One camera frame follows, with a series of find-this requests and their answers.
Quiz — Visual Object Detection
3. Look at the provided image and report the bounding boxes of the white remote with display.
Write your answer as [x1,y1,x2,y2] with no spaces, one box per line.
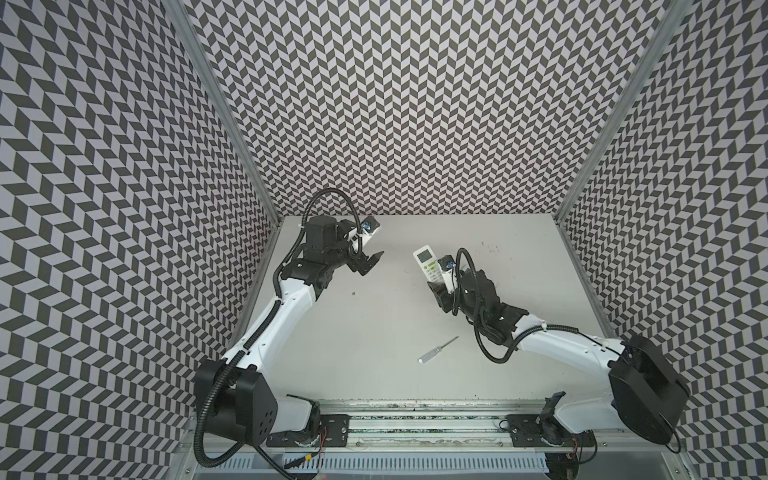
[413,245,444,284]

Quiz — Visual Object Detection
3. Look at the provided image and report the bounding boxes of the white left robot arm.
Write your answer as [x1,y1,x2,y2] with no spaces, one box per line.
[193,215,382,463]

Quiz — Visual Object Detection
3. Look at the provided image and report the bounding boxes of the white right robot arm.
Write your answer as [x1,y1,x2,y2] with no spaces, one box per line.
[413,246,691,446]

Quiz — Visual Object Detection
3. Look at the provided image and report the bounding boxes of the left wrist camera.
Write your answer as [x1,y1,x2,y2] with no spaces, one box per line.
[361,216,380,235]

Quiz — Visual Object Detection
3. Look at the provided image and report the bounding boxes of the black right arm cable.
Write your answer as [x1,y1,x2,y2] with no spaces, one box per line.
[452,247,580,365]

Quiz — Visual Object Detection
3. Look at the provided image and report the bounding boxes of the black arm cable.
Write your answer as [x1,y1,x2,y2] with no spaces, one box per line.
[271,187,365,298]
[452,247,580,365]

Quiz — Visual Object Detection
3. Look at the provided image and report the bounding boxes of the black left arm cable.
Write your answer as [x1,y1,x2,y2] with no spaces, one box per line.
[271,187,365,298]

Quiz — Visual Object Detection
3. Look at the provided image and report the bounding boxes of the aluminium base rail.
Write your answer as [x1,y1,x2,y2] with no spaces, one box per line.
[167,400,698,479]

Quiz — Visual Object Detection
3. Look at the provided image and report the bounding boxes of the aluminium left corner post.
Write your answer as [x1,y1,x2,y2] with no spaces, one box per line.
[162,0,280,225]

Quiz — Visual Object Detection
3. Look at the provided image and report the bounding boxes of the aluminium corner post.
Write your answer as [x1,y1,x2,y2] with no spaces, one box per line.
[162,0,280,225]
[554,0,694,226]

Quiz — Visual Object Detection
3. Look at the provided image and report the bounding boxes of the aluminium right corner post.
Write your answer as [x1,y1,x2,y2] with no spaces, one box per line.
[554,0,694,226]

